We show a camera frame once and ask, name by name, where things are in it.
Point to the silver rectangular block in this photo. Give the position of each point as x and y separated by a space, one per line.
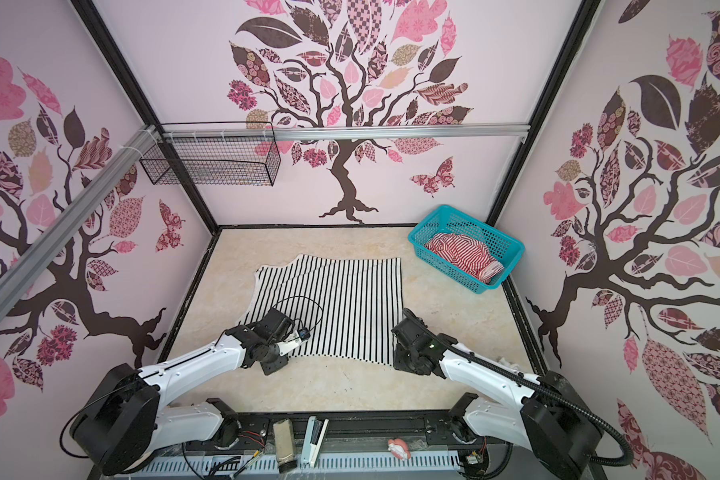
284 446

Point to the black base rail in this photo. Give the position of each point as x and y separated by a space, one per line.
365 429

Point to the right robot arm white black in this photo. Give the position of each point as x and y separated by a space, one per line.
541 414

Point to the red white striped tank top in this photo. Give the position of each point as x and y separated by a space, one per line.
467 254

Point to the aluminium rail back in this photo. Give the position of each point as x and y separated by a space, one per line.
348 132

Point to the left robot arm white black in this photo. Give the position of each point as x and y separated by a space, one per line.
131 415

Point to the black wire basket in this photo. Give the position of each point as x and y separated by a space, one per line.
234 153

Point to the aluminium rail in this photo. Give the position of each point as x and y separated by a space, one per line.
42 252
348 132

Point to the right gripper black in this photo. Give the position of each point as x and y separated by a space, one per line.
398 358

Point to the white stapler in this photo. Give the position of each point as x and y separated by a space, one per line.
314 436

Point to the aluminium rail left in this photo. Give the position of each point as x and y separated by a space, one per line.
42 252

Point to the teal plastic basket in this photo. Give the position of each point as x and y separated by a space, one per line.
446 219

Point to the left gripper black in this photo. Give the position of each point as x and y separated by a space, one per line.
279 364

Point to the black white striped tank top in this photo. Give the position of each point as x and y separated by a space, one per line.
349 306

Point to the red white teeth toy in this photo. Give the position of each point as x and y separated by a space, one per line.
399 449

